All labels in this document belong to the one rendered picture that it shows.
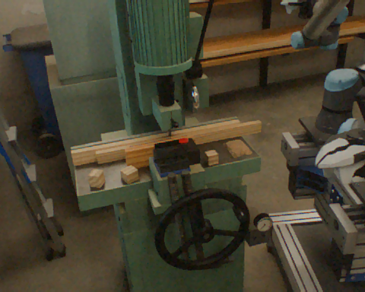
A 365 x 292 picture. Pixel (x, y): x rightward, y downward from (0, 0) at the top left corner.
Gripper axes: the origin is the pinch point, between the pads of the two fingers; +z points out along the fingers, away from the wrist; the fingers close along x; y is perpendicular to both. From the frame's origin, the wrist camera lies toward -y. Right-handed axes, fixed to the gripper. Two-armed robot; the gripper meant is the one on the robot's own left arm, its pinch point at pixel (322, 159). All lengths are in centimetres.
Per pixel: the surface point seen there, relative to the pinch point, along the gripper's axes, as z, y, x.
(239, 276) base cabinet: -22, 81, 60
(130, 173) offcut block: 13, 22, 62
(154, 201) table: 10, 30, 54
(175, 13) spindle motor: -8, -21, 58
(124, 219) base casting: 17, 38, 64
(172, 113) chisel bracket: -6, 9, 66
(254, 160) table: -27, 28, 52
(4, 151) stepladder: 44, 33, 148
